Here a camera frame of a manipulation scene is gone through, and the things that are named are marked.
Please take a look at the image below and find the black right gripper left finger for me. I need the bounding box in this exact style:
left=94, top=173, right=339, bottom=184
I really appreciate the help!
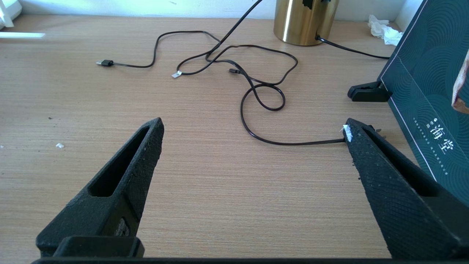
left=36, top=117, right=165, bottom=257

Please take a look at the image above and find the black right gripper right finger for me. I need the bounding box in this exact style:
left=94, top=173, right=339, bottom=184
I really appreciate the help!
left=344, top=118, right=469, bottom=260

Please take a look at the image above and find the black power plug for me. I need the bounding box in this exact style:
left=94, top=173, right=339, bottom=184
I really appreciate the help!
left=368, top=125, right=387, bottom=140

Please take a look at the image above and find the white wifi router with antennas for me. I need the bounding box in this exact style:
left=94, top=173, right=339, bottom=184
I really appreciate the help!
left=0, top=0, right=46, bottom=39

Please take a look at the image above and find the black plastic clip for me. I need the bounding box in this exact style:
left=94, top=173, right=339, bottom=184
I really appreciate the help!
left=347, top=81, right=392, bottom=102

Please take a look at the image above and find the crumpled white tissue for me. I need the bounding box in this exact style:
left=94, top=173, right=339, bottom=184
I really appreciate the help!
left=368, top=15, right=403, bottom=46

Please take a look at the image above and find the brass desk lamp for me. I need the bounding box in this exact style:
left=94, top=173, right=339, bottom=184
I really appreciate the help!
left=273, top=0, right=340, bottom=46

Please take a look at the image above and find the beige bag handle strap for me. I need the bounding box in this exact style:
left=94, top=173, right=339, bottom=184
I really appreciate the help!
left=452, top=49, right=469, bottom=115

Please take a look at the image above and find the black lamp power cord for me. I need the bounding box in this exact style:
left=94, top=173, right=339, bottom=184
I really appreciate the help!
left=176, top=0, right=391, bottom=146

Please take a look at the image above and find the black usb charging cable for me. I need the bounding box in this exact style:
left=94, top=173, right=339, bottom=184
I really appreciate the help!
left=96, top=30, right=298, bottom=111

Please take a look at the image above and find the black inline cord switch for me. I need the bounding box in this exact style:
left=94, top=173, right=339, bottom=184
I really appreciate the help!
left=302, top=0, right=330, bottom=10

